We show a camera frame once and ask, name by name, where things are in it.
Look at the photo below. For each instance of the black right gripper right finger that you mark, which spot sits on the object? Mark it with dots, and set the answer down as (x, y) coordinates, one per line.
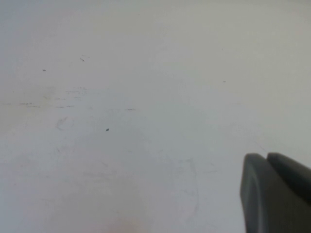
(294, 174)

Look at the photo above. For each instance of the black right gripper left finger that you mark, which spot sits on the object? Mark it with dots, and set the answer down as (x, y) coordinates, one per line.
(272, 204)

